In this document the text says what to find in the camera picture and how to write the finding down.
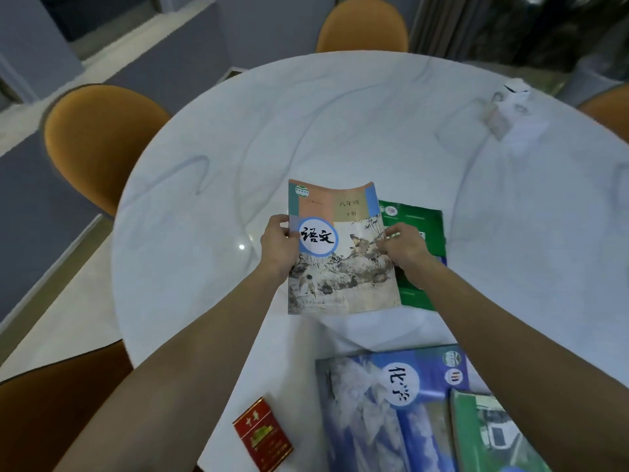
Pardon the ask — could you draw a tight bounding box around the red cigarette pack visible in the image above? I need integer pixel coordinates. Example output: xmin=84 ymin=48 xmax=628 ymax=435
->
xmin=232 ymin=397 xmax=294 ymax=472

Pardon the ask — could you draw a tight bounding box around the person's left forearm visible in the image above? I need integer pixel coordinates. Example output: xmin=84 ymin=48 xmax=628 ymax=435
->
xmin=53 ymin=264 xmax=288 ymax=472

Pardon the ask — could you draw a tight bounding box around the dark green textbook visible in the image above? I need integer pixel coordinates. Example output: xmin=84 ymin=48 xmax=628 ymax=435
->
xmin=378 ymin=200 xmax=447 ymax=311

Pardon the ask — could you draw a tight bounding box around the person's right hand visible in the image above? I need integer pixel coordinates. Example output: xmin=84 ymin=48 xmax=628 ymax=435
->
xmin=377 ymin=222 xmax=437 ymax=284

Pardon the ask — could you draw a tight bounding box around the grey curtain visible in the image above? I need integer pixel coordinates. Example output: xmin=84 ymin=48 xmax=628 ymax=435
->
xmin=409 ymin=0 xmax=492 ymax=62

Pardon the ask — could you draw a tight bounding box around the person's left hand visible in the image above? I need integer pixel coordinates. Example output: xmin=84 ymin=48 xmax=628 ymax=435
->
xmin=258 ymin=214 xmax=301 ymax=285

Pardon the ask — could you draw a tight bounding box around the light green photo cover textbook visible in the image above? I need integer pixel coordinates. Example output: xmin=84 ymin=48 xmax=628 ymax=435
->
xmin=449 ymin=388 xmax=553 ymax=472

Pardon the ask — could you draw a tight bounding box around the white tissue pack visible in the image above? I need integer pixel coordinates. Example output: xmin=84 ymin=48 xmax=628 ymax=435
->
xmin=482 ymin=78 xmax=548 ymax=142

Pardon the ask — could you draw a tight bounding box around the blue cloud cover textbook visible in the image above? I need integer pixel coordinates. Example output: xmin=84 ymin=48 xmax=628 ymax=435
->
xmin=315 ymin=344 xmax=471 ymax=472

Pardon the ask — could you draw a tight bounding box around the textbook with bird painting cover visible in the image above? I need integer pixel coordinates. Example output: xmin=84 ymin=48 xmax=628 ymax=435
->
xmin=287 ymin=179 xmax=402 ymax=316

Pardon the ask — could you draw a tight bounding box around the orange chair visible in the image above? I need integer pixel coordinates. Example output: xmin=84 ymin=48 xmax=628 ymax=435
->
xmin=43 ymin=85 xmax=172 ymax=218
xmin=315 ymin=0 xmax=410 ymax=53
xmin=0 ymin=339 xmax=134 ymax=472
xmin=577 ymin=84 xmax=629 ymax=143

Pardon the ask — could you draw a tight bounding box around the person's right forearm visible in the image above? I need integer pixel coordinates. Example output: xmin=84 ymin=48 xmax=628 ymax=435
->
xmin=413 ymin=260 xmax=629 ymax=472

